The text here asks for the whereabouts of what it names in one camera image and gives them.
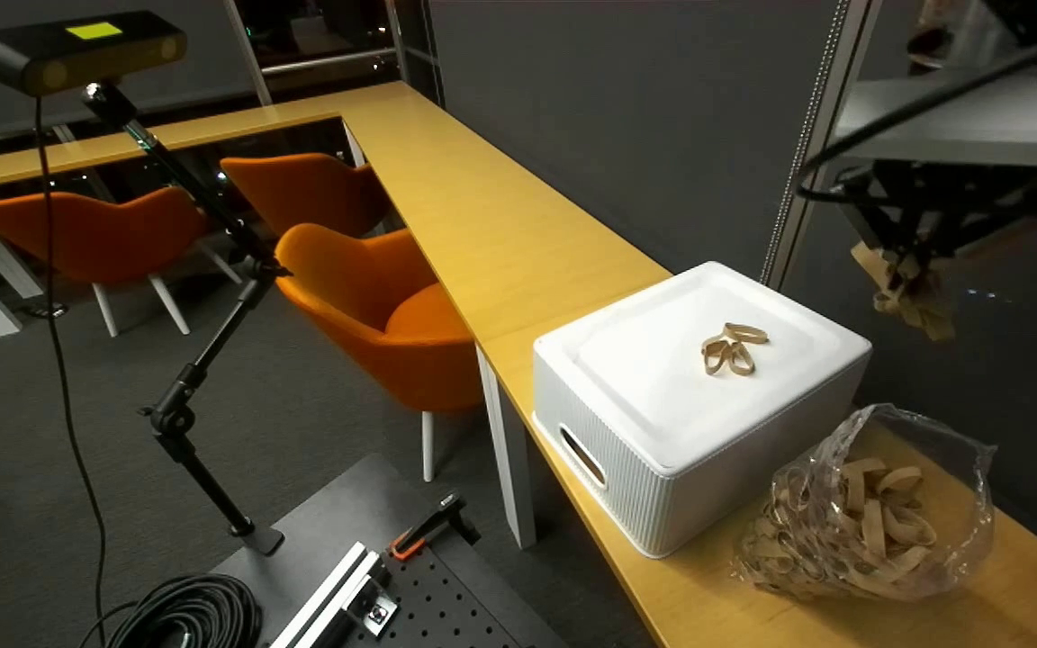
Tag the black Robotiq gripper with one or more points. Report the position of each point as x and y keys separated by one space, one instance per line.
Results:
x=939 y=201

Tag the tan rubber band bunch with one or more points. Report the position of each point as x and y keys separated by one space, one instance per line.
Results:
x=728 y=350
x=920 y=312

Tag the clear plastic bag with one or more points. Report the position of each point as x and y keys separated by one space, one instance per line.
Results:
x=807 y=561

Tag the tan rubber bands pile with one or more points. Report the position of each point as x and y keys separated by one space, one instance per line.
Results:
x=880 y=524

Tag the white plastic basket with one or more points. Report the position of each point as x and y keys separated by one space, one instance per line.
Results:
x=664 y=409

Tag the white table leg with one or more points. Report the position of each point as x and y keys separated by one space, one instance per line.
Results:
x=506 y=470

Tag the orange chair with white legs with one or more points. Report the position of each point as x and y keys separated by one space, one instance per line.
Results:
x=87 y=236
x=304 y=190
x=398 y=326

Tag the black perforated breadboard table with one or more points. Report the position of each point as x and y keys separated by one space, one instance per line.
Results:
x=460 y=613

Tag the grey metal wall post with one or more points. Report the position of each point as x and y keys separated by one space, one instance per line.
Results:
x=819 y=85

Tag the dark cabinet with white frame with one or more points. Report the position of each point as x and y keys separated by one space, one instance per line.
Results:
x=325 y=37

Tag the small metal bracket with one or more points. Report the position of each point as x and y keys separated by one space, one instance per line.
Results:
x=371 y=613

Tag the aluminium extrusion rail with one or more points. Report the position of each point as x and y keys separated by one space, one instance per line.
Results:
x=325 y=596

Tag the black articulated camera stand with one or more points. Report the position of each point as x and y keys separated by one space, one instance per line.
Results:
x=178 y=414

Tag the black stereo camera green label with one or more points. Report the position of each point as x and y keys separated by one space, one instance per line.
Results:
x=75 y=48

